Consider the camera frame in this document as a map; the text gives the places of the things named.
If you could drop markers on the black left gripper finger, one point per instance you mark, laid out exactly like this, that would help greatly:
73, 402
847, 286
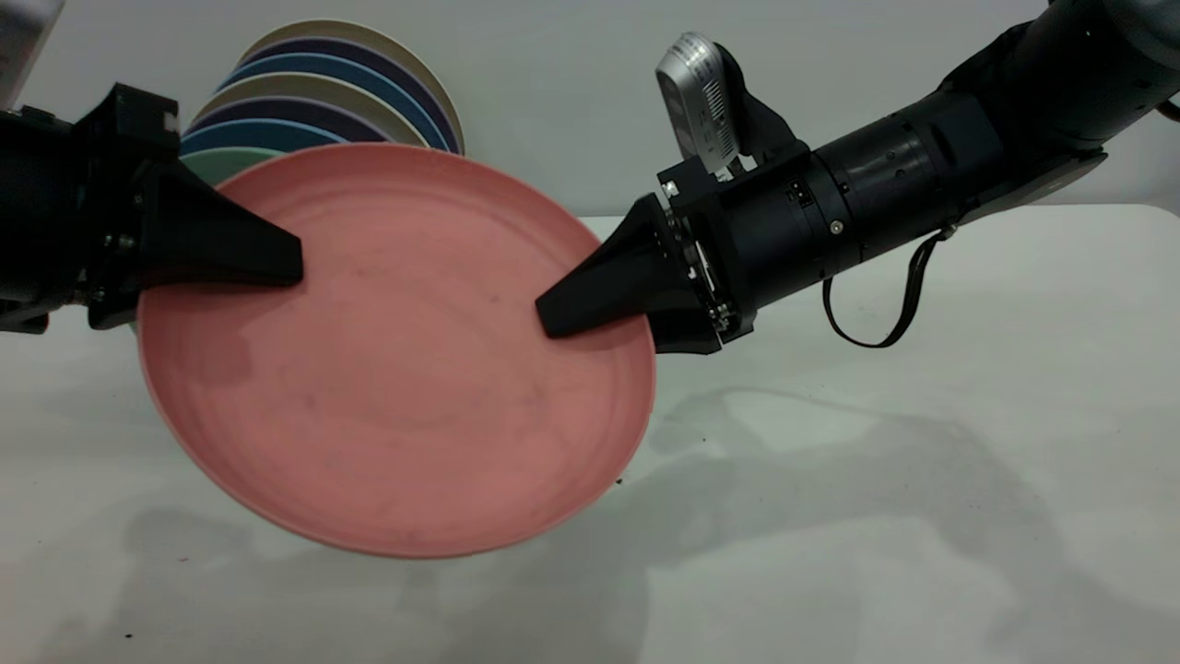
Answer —
212, 244

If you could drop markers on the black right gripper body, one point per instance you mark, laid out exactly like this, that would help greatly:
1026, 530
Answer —
765, 231

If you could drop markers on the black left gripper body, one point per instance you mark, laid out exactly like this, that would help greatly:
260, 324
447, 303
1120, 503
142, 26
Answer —
120, 157

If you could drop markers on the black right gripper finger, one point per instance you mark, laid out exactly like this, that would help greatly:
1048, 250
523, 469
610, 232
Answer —
627, 272
687, 334

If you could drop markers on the pink round plate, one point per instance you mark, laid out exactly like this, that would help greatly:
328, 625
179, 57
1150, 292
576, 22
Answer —
396, 369

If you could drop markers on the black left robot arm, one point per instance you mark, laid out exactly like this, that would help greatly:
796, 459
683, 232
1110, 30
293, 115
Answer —
41, 221

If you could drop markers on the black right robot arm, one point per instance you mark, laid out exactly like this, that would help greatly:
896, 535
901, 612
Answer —
996, 120

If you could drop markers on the green round plate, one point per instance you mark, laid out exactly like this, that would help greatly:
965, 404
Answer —
217, 164

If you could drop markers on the blue round plate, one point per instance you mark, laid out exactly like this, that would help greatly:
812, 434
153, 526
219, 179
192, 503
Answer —
258, 136
387, 81

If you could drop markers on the dark purple round plate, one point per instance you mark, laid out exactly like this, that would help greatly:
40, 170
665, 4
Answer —
396, 63
304, 115

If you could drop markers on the beige round plate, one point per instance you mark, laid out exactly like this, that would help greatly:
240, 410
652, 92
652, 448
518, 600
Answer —
350, 92
406, 48

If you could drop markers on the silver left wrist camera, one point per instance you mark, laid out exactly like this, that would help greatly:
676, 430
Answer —
23, 46

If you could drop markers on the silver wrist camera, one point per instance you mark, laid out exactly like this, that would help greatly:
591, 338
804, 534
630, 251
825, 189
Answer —
701, 92
23, 46

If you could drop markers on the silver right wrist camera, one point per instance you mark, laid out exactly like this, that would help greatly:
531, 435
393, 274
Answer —
701, 92

